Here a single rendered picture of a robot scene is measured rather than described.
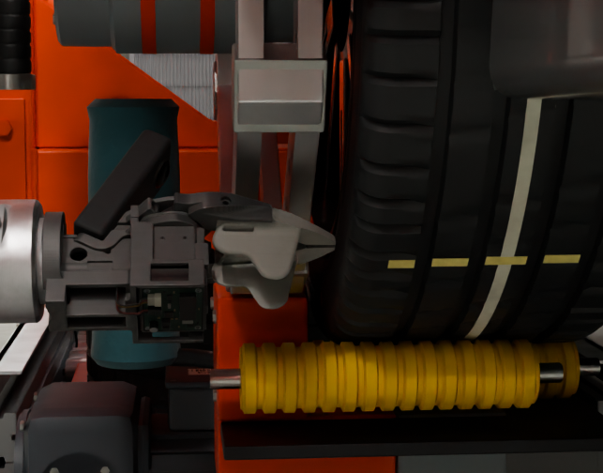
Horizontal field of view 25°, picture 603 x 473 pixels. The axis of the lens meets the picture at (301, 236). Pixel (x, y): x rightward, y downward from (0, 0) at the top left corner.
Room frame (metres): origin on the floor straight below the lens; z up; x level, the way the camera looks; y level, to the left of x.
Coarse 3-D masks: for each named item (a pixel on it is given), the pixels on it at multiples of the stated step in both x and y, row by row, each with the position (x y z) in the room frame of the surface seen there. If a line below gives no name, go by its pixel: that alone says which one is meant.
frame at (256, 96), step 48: (240, 0) 0.96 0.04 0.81; (240, 48) 0.96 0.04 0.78; (288, 48) 0.98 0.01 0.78; (240, 96) 0.96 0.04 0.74; (288, 96) 0.96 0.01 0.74; (240, 144) 0.99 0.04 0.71; (288, 144) 1.05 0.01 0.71; (240, 192) 1.03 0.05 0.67; (288, 192) 1.05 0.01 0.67; (240, 288) 1.11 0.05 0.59
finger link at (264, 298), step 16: (224, 256) 1.01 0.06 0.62; (240, 256) 1.02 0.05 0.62; (304, 256) 1.02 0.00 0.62; (320, 256) 1.02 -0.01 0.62; (224, 272) 1.01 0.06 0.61; (240, 272) 1.01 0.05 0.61; (256, 272) 1.01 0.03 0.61; (256, 288) 1.00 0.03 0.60; (272, 288) 1.00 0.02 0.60; (288, 288) 1.00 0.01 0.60; (272, 304) 0.99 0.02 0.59
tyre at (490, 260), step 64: (384, 0) 0.92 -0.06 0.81; (448, 0) 0.92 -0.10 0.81; (384, 64) 0.92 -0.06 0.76; (448, 64) 0.93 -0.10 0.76; (384, 128) 0.94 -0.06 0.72; (448, 128) 0.94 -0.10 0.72; (512, 128) 0.94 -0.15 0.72; (576, 128) 0.94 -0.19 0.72; (384, 192) 0.96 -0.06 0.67; (448, 192) 0.96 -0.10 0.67; (512, 192) 0.97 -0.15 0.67; (576, 192) 0.97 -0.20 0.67; (384, 256) 1.00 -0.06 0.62; (448, 256) 1.00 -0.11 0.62; (576, 256) 1.01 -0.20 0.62; (320, 320) 1.20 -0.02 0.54; (384, 320) 1.07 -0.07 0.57; (448, 320) 1.08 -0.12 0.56; (512, 320) 1.10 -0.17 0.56; (576, 320) 1.10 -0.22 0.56
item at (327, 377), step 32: (256, 352) 1.10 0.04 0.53; (288, 352) 1.09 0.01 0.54; (320, 352) 1.10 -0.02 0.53; (352, 352) 1.10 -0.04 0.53; (384, 352) 1.10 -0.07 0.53; (416, 352) 1.11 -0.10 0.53; (448, 352) 1.10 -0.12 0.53; (480, 352) 1.11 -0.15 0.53; (512, 352) 1.11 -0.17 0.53; (224, 384) 1.10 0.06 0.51; (256, 384) 1.08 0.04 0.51; (288, 384) 1.08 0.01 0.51; (320, 384) 1.09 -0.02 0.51; (352, 384) 1.09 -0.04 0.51; (384, 384) 1.09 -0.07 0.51; (416, 384) 1.09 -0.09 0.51; (448, 384) 1.09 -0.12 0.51; (480, 384) 1.10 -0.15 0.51; (512, 384) 1.10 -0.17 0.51
